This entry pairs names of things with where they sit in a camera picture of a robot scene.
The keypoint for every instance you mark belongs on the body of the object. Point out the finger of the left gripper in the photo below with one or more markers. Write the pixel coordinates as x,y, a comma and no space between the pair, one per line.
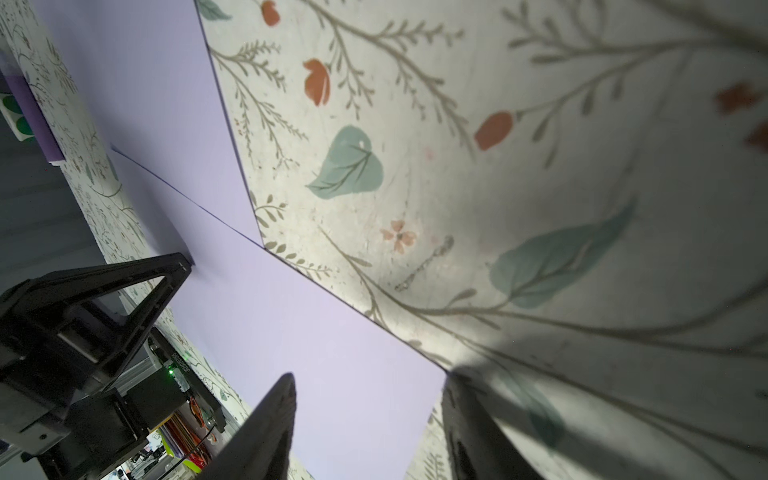
77,330

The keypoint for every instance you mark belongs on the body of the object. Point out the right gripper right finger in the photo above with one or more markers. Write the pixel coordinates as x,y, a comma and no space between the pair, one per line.
477,447

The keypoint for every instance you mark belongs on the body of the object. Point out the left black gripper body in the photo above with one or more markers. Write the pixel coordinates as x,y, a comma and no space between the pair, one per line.
85,438

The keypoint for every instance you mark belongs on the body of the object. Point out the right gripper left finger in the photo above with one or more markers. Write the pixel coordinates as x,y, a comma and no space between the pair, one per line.
260,448

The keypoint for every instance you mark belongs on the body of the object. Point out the purple paper sheet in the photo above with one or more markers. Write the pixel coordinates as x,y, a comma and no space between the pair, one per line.
143,70

